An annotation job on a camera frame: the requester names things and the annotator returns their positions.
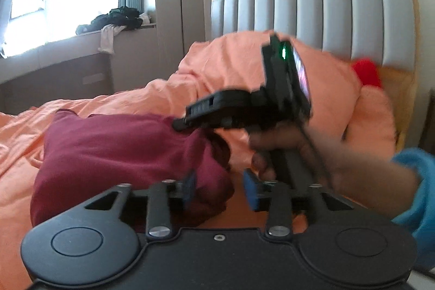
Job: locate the grey padded wooden headboard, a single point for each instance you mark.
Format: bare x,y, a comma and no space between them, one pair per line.
340,4

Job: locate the pale pink hanging cloth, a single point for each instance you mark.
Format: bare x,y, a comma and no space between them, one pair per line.
108,38

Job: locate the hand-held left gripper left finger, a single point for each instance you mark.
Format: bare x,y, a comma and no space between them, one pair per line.
189,189

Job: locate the person's right hand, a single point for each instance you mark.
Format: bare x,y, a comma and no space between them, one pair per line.
261,164

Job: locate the cream cloth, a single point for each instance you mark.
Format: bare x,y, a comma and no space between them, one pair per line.
144,19

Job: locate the tall closed beige wardrobe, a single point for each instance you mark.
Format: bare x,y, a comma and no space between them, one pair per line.
180,4

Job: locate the orange blanket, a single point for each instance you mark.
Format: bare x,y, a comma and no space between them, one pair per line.
221,65

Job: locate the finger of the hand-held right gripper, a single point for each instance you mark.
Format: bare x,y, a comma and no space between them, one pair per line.
183,124

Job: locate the dark red garment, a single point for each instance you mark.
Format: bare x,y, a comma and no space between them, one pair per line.
119,157

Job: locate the pile of dark clothes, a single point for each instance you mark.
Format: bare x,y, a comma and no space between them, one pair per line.
115,18

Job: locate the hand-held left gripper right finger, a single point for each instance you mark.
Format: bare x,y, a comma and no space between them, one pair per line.
251,189

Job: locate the red fuzzy pillow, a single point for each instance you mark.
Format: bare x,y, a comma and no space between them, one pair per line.
366,72

